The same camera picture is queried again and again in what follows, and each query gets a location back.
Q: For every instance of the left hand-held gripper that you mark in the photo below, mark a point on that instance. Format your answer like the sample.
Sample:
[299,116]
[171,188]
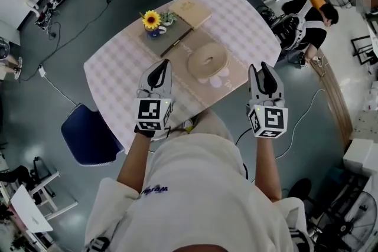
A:
[149,110]

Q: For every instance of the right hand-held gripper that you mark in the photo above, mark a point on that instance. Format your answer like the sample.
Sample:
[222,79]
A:
[271,121]

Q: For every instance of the person's left forearm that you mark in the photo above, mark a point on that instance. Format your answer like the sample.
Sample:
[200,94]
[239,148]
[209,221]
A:
[134,165]

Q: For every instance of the person's right forearm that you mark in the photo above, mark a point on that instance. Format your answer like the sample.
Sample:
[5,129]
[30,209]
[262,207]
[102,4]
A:
[267,171]

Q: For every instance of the beige table runner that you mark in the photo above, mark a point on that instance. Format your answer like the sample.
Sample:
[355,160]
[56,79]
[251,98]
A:
[183,68]

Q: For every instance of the table with checkered cloth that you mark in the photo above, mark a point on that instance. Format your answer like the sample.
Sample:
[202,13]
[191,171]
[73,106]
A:
[118,76]

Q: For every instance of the person's white yellow shoe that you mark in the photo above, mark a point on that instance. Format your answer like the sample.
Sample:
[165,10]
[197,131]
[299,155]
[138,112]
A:
[189,126]

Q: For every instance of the blue mug with sunflower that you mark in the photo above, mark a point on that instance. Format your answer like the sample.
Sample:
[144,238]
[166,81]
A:
[152,22]

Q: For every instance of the person's beige trousers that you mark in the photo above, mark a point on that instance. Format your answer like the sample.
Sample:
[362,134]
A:
[212,124]

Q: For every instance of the small green potted plant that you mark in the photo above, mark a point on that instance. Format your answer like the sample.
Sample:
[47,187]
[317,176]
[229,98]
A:
[169,18]

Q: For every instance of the curved wooden floor strip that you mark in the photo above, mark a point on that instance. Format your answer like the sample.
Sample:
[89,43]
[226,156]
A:
[333,97]

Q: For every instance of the beige hardcover book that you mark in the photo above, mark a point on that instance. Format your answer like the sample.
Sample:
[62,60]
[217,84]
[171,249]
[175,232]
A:
[192,11]

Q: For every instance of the blue chair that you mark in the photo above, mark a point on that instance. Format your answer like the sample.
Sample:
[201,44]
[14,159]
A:
[88,138]

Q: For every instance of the black round stand base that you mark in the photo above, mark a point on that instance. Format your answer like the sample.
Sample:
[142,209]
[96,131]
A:
[299,188]

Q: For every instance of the white power strip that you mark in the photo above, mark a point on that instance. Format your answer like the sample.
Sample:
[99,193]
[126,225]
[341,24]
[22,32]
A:
[42,71]

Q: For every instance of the white cardboard boxes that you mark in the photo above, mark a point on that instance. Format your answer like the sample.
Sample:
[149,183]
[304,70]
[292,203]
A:
[361,156]

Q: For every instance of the person's white shirt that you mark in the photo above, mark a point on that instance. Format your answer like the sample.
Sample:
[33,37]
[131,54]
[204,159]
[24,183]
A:
[195,200]

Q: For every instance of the black standing fan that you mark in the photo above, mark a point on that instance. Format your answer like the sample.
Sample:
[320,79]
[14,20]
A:
[354,224]

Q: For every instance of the white laptop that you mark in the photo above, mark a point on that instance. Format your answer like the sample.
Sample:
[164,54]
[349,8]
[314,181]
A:
[29,209]

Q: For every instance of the black metal frame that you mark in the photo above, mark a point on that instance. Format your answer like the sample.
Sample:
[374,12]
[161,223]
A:
[364,51]

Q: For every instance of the white metal frame stand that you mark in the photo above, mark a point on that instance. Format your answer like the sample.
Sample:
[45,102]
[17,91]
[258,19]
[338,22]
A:
[47,183]

